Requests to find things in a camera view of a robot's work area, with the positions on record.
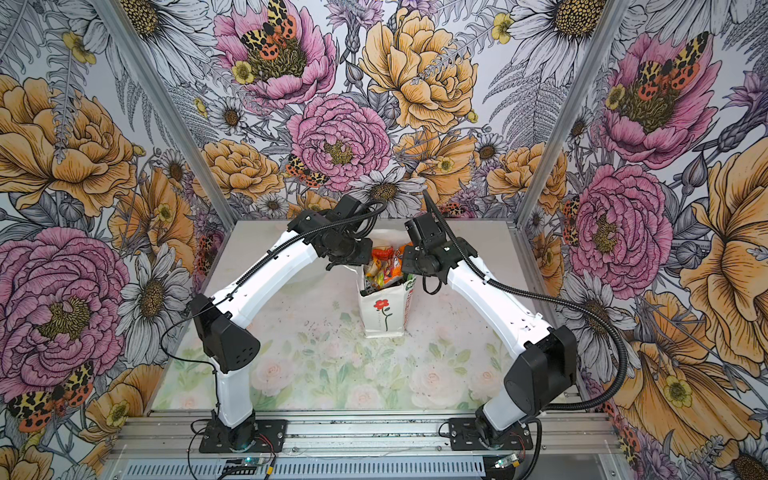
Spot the small orange snack packet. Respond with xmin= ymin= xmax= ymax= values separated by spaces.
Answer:
xmin=372 ymin=244 xmax=410 ymax=271

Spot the Fox's red fruit candy bag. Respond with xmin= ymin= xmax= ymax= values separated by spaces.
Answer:
xmin=360 ymin=272 xmax=406 ymax=296

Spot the red yellow snack packet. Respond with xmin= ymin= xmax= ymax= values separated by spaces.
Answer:
xmin=367 ymin=259 xmax=403 ymax=276

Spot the white paper bag red flower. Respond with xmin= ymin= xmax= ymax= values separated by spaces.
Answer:
xmin=356 ymin=236 xmax=416 ymax=338

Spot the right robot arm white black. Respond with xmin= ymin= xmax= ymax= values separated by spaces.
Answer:
xmin=402 ymin=238 xmax=577 ymax=445

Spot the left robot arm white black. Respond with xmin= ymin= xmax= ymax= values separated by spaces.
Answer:
xmin=189 ymin=206 xmax=379 ymax=451

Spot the small green circuit board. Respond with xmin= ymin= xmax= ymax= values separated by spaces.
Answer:
xmin=494 ymin=453 xmax=521 ymax=469

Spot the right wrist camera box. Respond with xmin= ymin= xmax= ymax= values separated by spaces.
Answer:
xmin=405 ymin=213 xmax=447 ymax=251

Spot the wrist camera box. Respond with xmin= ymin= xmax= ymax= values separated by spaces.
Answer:
xmin=405 ymin=213 xmax=447 ymax=251
xmin=328 ymin=195 xmax=369 ymax=228

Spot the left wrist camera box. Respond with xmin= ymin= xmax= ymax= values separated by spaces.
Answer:
xmin=328 ymin=195 xmax=369 ymax=228

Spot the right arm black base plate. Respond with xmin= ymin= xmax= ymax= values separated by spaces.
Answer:
xmin=440 ymin=417 xmax=534 ymax=452

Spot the left black corrugated cable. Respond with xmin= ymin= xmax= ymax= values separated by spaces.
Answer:
xmin=158 ymin=199 xmax=389 ymax=373

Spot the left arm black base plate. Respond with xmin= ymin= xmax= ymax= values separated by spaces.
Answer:
xmin=199 ymin=417 xmax=288 ymax=454

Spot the white slotted cable duct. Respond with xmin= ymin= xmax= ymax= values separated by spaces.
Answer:
xmin=113 ymin=456 xmax=486 ymax=479

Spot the left aluminium corner post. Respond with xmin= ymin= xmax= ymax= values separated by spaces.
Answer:
xmin=94 ymin=1 xmax=238 ymax=229

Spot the aluminium corner post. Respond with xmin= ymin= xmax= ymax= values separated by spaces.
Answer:
xmin=515 ymin=0 xmax=631 ymax=230
xmin=94 ymin=1 xmax=238 ymax=229

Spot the aluminium front rail frame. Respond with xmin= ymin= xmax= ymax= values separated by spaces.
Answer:
xmin=108 ymin=411 xmax=620 ymax=460

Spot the right aluminium corner post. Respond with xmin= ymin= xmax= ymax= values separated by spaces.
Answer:
xmin=515 ymin=0 xmax=631 ymax=230

